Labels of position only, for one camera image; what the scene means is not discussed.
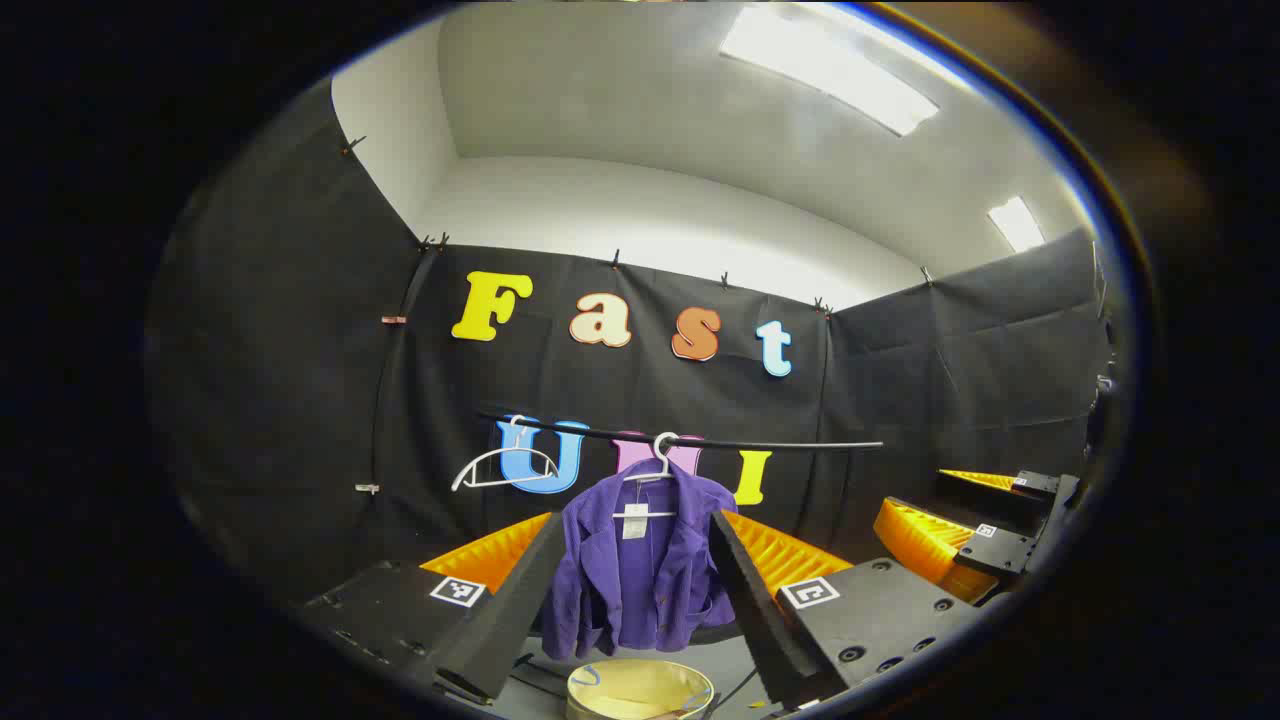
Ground black floor cable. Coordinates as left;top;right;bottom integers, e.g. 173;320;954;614
712;666;759;709

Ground purple jacket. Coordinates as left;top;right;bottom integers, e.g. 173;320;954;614
540;458;741;661

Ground large ceiling light panel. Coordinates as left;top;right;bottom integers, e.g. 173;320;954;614
718;5;941;138

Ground black clothes rail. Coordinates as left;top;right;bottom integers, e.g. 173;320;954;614
478;410;884;451

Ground white clothes hanger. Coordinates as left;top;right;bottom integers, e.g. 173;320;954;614
451;415;561;493
612;432;683;521

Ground small ceiling light panel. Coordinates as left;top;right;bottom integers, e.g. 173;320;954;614
987;195;1046;254

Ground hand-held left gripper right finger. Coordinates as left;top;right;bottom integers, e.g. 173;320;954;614
706;508;991;713

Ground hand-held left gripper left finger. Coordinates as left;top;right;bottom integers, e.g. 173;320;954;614
300;510;568;706

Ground cream laundry hamper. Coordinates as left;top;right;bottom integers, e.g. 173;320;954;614
565;658;716;720

